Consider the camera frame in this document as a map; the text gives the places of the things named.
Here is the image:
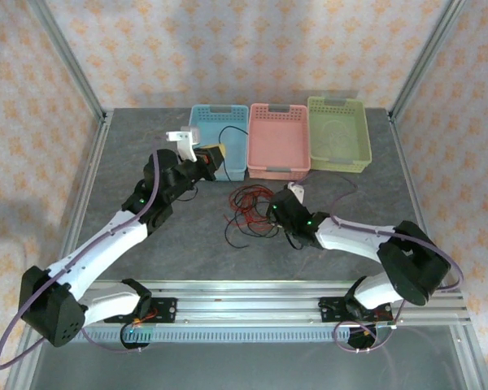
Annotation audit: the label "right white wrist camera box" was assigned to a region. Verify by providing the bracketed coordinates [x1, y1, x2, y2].
[283, 181, 306, 203]

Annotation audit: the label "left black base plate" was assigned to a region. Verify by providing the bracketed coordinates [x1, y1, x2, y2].
[103, 297, 177, 324]

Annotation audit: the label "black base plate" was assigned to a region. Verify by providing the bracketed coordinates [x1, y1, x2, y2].
[103, 297, 177, 324]
[316, 296, 394, 324]

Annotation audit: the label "aluminium table side rail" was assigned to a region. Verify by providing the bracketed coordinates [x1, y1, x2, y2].
[389, 113, 488, 390]
[6, 113, 111, 390]

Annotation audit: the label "aluminium mounting rail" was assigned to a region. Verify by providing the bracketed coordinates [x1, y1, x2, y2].
[26, 279, 472, 327]

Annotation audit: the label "grey lower metal panel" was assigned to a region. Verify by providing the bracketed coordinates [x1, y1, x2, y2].
[24, 340, 473, 390]

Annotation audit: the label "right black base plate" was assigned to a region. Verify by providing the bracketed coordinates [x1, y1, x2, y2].
[316, 296, 394, 324]

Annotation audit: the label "pink plastic basket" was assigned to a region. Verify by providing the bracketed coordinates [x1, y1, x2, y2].
[246, 103, 312, 181]

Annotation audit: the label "green plastic basket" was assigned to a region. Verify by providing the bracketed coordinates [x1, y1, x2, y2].
[307, 96, 373, 174]

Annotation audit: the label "aluminium frame post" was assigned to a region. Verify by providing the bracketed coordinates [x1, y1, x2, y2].
[389, 0, 469, 121]
[27, 0, 107, 121]

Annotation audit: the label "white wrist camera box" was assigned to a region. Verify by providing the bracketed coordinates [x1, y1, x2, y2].
[165, 126, 203, 163]
[283, 181, 306, 203]

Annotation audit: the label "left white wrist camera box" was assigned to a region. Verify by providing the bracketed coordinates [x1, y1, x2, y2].
[165, 126, 203, 163]

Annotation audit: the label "red black wires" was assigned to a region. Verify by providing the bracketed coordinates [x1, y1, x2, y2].
[223, 190, 281, 249]
[227, 184, 278, 236]

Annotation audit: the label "blue plastic basket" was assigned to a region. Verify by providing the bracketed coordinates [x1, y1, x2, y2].
[188, 104, 249, 183]

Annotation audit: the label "thin white cable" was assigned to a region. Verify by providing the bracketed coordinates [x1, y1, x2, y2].
[316, 117, 361, 158]

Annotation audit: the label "grey slotted cable duct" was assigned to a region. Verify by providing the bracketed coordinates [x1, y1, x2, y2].
[42, 327, 351, 343]

